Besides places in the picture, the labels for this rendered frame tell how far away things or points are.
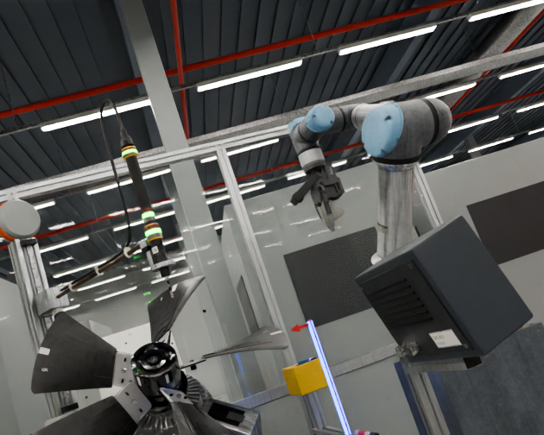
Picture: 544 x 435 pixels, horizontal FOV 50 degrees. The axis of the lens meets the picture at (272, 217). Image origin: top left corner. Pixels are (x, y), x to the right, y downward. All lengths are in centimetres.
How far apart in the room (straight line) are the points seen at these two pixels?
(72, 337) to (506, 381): 113
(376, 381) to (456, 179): 303
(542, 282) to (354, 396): 315
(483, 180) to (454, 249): 442
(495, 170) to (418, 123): 404
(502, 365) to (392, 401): 104
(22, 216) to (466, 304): 175
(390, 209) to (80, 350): 91
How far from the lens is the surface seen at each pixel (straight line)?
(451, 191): 518
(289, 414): 239
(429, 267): 90
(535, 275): 534
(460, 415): 149
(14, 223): 229
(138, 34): 677
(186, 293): 176
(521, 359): 157
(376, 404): 250
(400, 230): 146
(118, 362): 166
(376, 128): 138
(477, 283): 93
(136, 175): 170
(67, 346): 172
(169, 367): 154
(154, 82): 648
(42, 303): 215
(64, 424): 153
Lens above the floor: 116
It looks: 12 degrees up
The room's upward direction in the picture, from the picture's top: 19 degrees counter-clockwise
